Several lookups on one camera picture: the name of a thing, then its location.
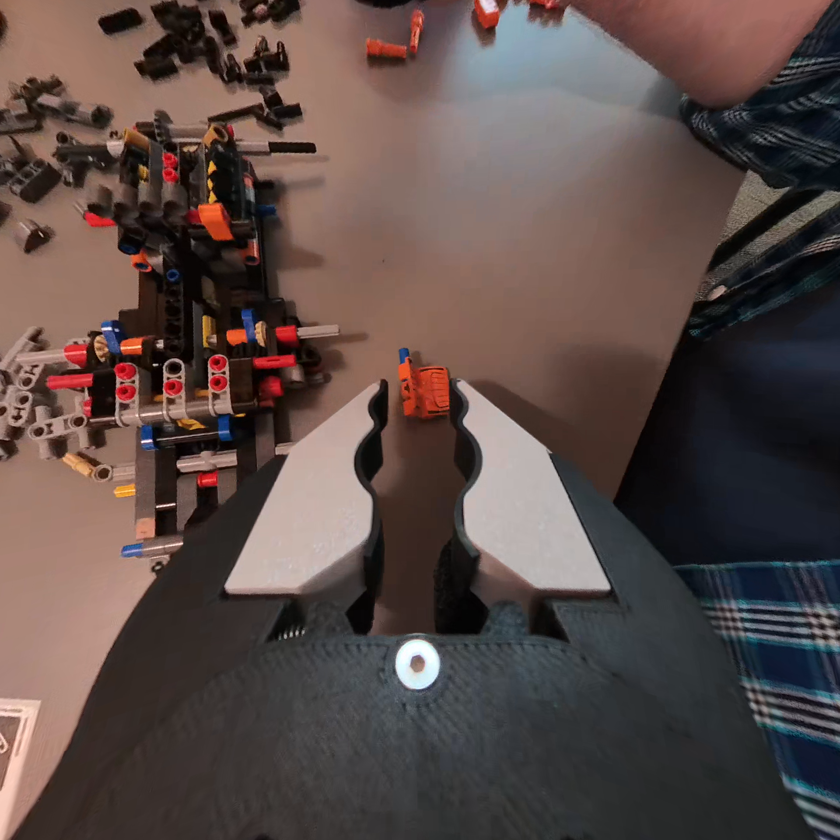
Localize pile of light grey connectors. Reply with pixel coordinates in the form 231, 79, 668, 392
0, 325, 89, 462

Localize orange lego piece with blue pin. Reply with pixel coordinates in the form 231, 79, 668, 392
397, 348, 452, 421

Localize person's dark pants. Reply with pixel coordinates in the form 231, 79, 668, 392
613, 289, 840, 567

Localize lego sticker sheet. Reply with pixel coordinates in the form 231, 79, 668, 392
0, 699, 42, 798

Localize multicolour lego chassis assembly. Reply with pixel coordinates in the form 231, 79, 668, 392
46, 110, 342, 573

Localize tan lego axle pin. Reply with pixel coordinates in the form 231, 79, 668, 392
62, 451, 135, 484

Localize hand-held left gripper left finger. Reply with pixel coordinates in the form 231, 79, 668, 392
223, 378, 391, 598

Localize person's right forearm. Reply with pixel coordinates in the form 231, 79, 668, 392
571, 0, 840, 191

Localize pile of dark grey pieces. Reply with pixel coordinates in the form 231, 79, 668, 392
0, 75, 116, 254

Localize person's plaid shirt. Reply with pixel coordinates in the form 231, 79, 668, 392
676, 190, 840, 840

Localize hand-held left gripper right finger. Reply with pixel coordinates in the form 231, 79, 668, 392
448, 378, 614, 597

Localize pile of black lego pieces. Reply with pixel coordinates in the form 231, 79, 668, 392
98, 0, 306, 132

